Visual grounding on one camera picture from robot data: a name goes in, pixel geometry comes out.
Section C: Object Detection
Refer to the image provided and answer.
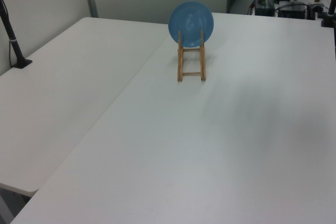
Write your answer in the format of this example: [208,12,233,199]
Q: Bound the black electronic device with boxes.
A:
[277,3,308,20]

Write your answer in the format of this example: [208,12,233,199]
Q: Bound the black camera stand pole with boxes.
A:
[0,0,33,69]
[320,0,336,28]

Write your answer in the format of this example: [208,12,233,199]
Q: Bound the black box with cables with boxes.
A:
[255,0,276,16]

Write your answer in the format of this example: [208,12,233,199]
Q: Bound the blue plate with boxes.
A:
[167,1,215,48]

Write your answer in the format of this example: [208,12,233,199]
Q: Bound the wooden plate rack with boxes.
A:
[176,29,207,82]

